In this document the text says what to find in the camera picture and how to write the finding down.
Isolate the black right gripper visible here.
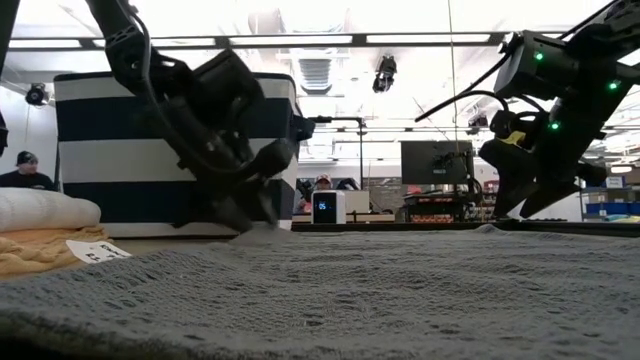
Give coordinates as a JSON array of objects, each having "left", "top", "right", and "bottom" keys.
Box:
[{"left": 478, "top": 79, "right": 636, "bottom": 220}]

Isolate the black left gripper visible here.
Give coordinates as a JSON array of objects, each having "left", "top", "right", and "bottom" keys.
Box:
[{"left": 149, "top": 48, "right": 301, "bottom": 234}]

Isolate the grey towel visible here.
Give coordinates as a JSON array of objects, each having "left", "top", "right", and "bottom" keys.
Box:
[{"left": 0, "top": 222, "right": 640, "bottom": 360}]

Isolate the white towel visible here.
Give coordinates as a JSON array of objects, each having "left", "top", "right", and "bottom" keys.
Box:
[{"left": 0, "top": 187, "right": 103, "bottom": 234}]

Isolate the tan waffle towel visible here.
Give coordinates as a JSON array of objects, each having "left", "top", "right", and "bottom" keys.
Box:
[{"left": 0, "top": 224, "right": 134, "bottom": 277}]

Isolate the shelf with blue bins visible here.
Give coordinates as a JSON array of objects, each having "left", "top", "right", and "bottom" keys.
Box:
[{"left": 579, "top": 169, "right": 640, "bottom": 224}]

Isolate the person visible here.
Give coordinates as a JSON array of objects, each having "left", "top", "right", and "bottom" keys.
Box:
[
  {"left": 0, "top": 149, "right": 57, "bottom": 192},
  {"left": 294, "top": 172, "right": 335, "bottom": 215}
]

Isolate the white timer with display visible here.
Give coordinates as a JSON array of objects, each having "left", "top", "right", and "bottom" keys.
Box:
[{"left": 310, "top": 189, "right": 347, "bottom": 226}]

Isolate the black monitor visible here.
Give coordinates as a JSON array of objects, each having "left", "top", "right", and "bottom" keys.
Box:
[{"left": 400, "top": 140, "right": 475, "bottom": 186}]

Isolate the black bent pipe stand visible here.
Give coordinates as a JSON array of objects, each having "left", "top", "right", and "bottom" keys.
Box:
[{"left": 309, "top": 115, "right": 366, "bottom": 191}]

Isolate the navy white striped fabric bin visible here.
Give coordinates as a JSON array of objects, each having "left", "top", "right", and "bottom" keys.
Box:
[{"left": 53, "top": 71, "right": 317, "bottom": 239}]

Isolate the black hanging camera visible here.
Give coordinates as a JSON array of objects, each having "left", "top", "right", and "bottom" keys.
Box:
[
  {"left": 24, "top": 83, "right": 49, "bottom": 108},
  {"left": 372, "top": 54, "right": 399, "bottom": 95},
  {"left": 466, "top": 114, "right": 490, "bottom": 136}
]

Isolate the thin hanging cable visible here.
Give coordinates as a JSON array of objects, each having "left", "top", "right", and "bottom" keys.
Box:
[{"left": 446, "top": 0, "right": 461, "bottom": 166}]

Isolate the black table frame rail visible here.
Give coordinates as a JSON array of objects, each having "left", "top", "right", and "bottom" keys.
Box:
[{"left": 291, "top": 218, "right": 640, "bottom": 239}]

